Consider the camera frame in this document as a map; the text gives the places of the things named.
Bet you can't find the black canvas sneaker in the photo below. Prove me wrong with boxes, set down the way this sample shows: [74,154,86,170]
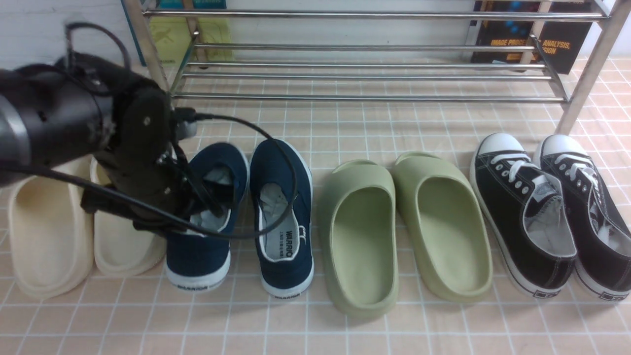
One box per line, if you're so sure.
[469,133,578,299]
[534,134,631,302]

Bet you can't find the left cream foam slipper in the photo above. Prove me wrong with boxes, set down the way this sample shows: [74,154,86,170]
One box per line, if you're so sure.
[7,176,94,300]

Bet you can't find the yellow green book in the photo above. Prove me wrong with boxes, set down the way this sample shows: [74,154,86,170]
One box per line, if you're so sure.
[120,0,234,67]

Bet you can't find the black image processing book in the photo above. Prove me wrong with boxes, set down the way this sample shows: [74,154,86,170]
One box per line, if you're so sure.
[466,0,592,74]

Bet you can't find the right green foam slipper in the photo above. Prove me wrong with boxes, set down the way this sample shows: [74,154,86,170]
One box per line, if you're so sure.
[391,151,493,303]

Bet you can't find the green foam slipper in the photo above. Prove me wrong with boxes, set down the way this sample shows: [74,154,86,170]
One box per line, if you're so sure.
[391,151,493,303]
[317,160,399,319]

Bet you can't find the metal shoe rack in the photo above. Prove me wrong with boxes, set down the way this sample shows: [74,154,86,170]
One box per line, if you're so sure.
[122,0,630,134]

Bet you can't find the left green foam slipper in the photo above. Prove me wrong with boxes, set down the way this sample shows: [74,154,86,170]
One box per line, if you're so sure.
[317,160,399,319]

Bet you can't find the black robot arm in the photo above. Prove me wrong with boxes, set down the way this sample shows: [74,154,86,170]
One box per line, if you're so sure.
[1,52,194,233]

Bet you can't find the cream foam slipper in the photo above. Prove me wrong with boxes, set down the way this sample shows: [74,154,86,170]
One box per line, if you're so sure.
[90,157,167,278]
[7,176,94,300]

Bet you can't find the black cable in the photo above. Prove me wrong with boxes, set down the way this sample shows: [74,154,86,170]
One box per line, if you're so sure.
[0,22,299,241]

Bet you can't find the navy canvas shoe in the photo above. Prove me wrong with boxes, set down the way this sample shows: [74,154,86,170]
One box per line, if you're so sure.
[166,142,249,292]
[249,140,314,299]

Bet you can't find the left black canvas sneaker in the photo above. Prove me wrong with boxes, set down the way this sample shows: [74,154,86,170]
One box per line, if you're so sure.
[469,133,578,299]

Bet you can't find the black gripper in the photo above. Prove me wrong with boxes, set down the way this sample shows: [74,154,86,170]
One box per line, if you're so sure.
[94,74,192,217]

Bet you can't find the right cream foam slipper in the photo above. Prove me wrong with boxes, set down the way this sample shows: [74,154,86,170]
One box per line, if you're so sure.
[90,157,167,278]

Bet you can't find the right black canvas sneaker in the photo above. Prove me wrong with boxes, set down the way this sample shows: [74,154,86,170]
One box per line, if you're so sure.
[534,134,631,302]

